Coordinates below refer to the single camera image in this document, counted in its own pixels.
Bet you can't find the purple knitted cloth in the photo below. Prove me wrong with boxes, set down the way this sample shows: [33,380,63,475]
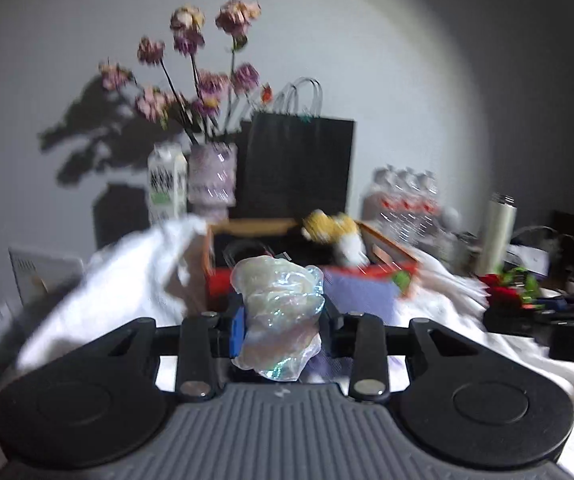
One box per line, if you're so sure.
[324,270,401,326]

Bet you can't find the iridescent plastic wrapper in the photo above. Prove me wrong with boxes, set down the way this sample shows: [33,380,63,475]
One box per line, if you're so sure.
[230,256,325,382]

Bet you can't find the yellow white plush toy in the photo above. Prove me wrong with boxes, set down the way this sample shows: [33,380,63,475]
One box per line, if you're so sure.
[301,209,369,269]

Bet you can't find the white fluffy blanket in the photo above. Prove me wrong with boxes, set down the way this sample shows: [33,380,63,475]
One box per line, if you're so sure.
[16,217,574,475]

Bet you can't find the red cardboard box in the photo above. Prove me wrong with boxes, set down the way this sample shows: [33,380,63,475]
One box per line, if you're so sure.
[202,219,419,311]

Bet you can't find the water bottle left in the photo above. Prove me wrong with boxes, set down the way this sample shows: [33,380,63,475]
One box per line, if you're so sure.
[360,166,398,240]

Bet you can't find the water bottle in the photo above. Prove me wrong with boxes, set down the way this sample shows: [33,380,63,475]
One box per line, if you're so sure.
[394,167,420,245]
[415,170,441,245]
[360,166,398,240]

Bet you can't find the water bottle right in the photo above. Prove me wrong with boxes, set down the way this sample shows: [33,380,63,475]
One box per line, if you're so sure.
[415,170,441,245]

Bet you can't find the water bottle middle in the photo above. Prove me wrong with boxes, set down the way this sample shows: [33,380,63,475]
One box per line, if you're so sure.
[394,167,420,245]

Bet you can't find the white round lamp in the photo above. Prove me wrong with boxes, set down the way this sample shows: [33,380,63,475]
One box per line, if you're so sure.
[440,207,462,233]

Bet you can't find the black paper bag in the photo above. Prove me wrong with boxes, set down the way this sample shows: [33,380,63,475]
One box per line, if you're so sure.
[229,77,355,219]

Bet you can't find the purple glass vase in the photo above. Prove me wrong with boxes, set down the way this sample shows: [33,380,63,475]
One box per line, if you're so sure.
[187,142,237,222]

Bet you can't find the white milk carton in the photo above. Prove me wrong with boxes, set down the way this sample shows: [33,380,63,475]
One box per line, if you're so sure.
[147,142,188,224]

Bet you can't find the white thermos bottle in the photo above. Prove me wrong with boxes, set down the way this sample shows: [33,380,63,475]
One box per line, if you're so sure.
[473,194,517,275]

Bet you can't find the dried purple flowers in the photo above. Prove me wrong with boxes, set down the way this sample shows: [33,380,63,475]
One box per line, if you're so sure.
[98,0,274,145]

